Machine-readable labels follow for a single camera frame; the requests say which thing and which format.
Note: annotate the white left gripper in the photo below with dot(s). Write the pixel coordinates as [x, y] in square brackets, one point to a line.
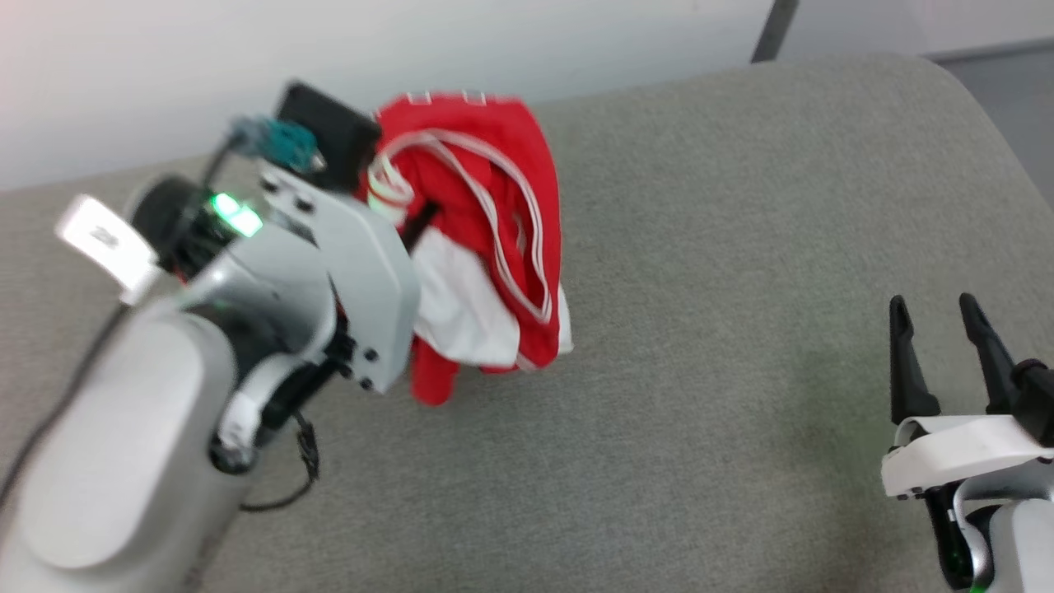
[375, 272]

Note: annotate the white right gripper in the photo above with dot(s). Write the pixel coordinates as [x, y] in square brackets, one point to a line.
[963, 453]

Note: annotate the red and white basketball jersey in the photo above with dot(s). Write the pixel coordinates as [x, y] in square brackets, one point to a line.
[486, 189]

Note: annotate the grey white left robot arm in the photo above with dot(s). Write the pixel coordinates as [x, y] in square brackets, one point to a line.
[123, 453]

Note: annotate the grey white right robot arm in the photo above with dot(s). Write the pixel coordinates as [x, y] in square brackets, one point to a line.
[1021, 543]

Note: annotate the white paper label tag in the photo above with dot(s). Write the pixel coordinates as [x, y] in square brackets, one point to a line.
[103, 239]

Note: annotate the light grey partition panel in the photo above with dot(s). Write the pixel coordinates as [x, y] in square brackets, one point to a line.
[906, 21]

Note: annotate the dark grey metal bar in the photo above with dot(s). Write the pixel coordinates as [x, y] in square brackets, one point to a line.
[774, 29]

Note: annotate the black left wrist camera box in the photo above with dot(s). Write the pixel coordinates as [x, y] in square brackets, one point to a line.
[329, 132]

